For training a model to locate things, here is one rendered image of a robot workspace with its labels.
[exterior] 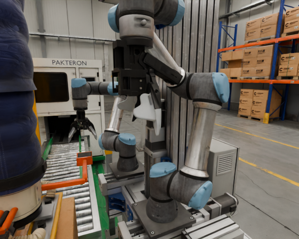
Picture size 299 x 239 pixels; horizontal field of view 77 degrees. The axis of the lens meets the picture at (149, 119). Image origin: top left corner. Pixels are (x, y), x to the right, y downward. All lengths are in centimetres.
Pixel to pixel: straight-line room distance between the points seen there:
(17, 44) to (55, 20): 955
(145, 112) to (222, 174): 93
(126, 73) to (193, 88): 43
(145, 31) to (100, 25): 1008
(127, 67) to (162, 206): 63
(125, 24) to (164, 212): 73
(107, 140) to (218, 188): 77
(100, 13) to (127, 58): 1022
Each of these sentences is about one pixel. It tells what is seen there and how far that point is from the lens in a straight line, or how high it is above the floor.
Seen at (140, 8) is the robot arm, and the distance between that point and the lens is 43.
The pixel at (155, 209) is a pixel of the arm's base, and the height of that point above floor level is 109.
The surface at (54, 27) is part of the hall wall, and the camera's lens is 1022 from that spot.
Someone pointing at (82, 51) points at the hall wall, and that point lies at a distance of 1011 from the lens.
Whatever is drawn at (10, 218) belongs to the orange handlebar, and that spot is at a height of 119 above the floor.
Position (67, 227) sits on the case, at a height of 94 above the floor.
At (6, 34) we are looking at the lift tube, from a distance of 75.
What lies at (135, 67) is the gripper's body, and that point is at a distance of 43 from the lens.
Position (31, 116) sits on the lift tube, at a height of 150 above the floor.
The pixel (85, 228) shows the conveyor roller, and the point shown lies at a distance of 169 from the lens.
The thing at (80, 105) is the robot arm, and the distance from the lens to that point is 104.
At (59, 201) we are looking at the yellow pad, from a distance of 106.
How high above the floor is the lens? 164
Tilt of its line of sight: 12 degrees down
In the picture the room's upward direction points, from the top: straight up
